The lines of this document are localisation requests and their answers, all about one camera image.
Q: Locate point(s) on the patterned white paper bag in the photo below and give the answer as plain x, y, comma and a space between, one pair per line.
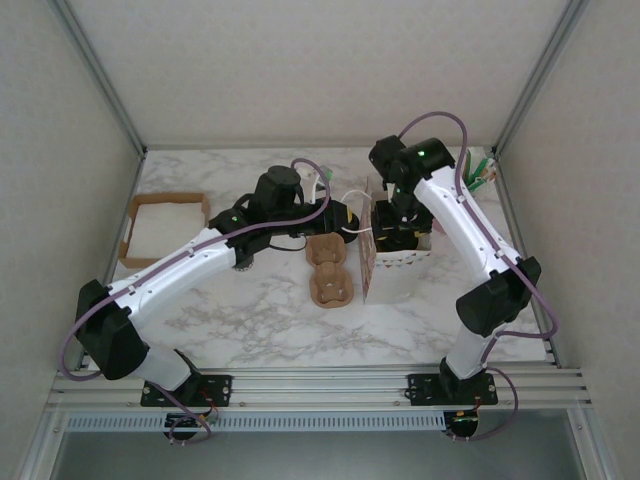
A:
395, 280

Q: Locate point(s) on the brown pulp cup carrier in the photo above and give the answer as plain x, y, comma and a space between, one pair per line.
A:
330, 295

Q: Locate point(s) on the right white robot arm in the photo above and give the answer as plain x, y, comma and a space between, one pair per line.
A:
465, 225

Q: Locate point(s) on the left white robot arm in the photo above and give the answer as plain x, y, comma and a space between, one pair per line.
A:
190, 265

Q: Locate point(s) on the white paper-wrapped straw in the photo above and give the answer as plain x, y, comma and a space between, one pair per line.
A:
491, 174

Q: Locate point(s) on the white napkin stack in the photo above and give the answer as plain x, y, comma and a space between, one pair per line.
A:
165, 227

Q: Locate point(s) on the brown cardboard napkin box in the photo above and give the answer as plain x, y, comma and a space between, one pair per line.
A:
150, 262

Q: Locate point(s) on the small black circuit board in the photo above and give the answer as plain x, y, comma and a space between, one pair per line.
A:
462, 425
187, 422

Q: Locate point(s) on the aluminium side rail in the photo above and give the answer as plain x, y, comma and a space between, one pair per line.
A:
137, 172
550, 350

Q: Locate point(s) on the aluminium upright frame post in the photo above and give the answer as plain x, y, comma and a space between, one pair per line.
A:
100, 75
542, 75

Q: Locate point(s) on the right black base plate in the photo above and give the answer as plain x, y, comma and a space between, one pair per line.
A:
422, 390

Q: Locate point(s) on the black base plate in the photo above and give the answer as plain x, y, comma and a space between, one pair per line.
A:
220, 387
422, 390

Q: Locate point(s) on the aluminium mounting rail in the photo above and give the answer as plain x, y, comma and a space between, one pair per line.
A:
320, 387

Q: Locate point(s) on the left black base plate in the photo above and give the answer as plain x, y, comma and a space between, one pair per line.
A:
220, 387

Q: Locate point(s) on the aluminium frame leg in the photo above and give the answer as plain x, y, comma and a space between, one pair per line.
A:
597, 450
37, 450

